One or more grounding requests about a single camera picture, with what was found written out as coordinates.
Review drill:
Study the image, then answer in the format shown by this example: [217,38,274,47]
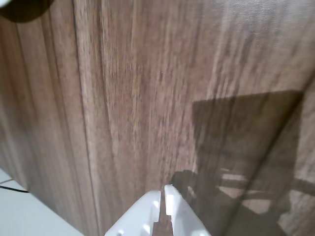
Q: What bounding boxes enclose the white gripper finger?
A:
[104,189,162,236]
[164,184,212,236]

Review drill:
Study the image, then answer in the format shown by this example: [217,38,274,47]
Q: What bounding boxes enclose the thin black cable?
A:
[0,185,28,194]

